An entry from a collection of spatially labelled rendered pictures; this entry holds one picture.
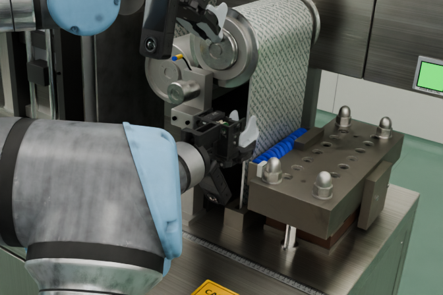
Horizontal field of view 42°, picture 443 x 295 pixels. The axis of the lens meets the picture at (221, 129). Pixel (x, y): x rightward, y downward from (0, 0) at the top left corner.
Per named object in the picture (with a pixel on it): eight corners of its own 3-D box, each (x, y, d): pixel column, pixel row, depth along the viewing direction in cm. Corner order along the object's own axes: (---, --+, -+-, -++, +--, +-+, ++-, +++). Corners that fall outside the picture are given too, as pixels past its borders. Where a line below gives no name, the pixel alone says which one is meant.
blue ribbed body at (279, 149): (247, 174, 112) (248, 158, 110) (297, 137, 128) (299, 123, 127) (262, 180, 110) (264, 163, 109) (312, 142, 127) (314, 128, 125)
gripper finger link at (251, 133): (272, 110, 106) (245, 125, 99) (269, 139, 109) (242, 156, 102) (258, 105, 108) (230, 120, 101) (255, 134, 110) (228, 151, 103)
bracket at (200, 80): (167, 219, 116) (170, 74, 103) (186, 205, 121) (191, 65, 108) (186, 228, 113) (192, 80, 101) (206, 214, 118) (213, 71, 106)
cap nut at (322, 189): (308, 195, 102) (310, 172, 100) (316, 186, 104) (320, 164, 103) (327, 201, 100) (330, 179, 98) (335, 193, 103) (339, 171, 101)
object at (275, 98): (242, 169, 111) (250, 78, 103) (297, 130, 129) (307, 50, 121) (244, 170, 111) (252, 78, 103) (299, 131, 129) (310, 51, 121)
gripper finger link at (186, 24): (222, 15, 102) (203, -13, 94) (209, 45, 101) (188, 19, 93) (207, 12, 104) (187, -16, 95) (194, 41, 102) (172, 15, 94)
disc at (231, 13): (188, 77, 111) (190, -1, 104) (189, 76, 111) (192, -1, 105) (254, 96, 103) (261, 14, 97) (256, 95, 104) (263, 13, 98)
